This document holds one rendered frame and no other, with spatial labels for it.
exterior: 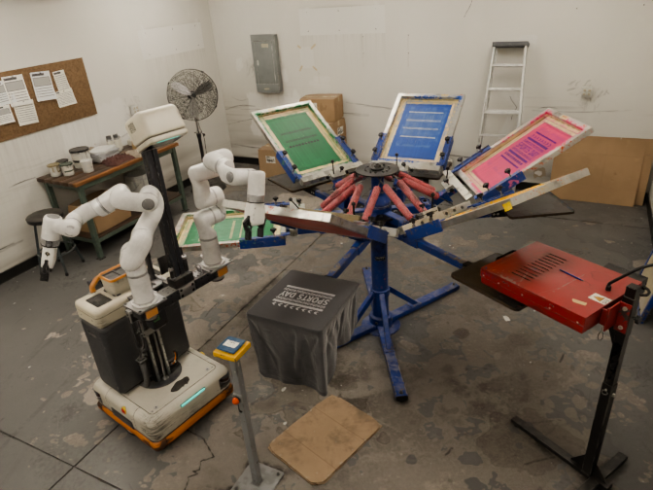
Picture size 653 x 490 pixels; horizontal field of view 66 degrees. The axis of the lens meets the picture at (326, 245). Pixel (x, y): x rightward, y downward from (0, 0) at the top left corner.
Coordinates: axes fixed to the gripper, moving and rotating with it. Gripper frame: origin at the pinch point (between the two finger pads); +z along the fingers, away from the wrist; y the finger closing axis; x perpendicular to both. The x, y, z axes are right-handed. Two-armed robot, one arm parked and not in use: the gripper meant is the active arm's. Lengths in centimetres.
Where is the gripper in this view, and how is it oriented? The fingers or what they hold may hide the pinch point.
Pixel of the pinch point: (254, 236)
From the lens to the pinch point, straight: 222.9
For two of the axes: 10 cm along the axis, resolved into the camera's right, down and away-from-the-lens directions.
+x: 8.9, 1.5, -4.2
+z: -0.7, 9.8, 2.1
